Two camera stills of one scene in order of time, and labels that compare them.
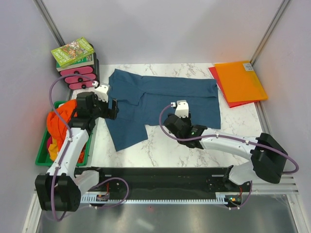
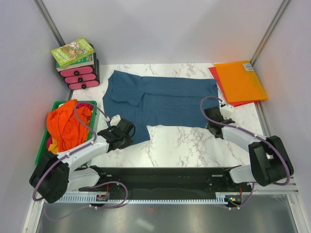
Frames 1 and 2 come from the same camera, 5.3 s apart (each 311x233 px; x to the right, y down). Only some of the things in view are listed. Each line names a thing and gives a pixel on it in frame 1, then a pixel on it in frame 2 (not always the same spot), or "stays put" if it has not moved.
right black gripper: [188, 120] → [207, 124]
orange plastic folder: [239, 82] stays put
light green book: [72, 52] stays put
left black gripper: [109, 113] → [127, 143]
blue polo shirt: [141, 101] stays put
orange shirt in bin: [57, 125] stays put
